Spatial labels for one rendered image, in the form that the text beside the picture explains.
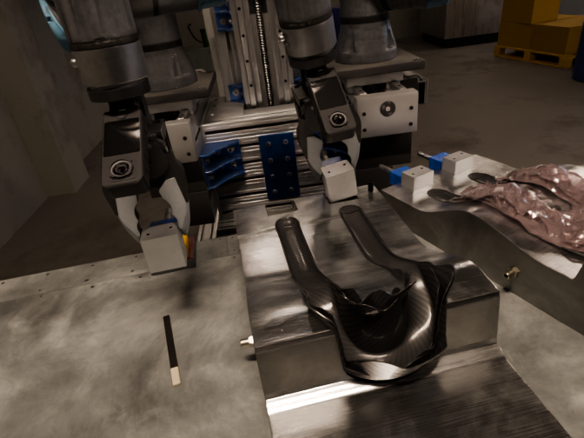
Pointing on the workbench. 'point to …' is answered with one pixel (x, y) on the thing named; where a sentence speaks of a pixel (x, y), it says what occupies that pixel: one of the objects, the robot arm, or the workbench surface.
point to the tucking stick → (171, 351)
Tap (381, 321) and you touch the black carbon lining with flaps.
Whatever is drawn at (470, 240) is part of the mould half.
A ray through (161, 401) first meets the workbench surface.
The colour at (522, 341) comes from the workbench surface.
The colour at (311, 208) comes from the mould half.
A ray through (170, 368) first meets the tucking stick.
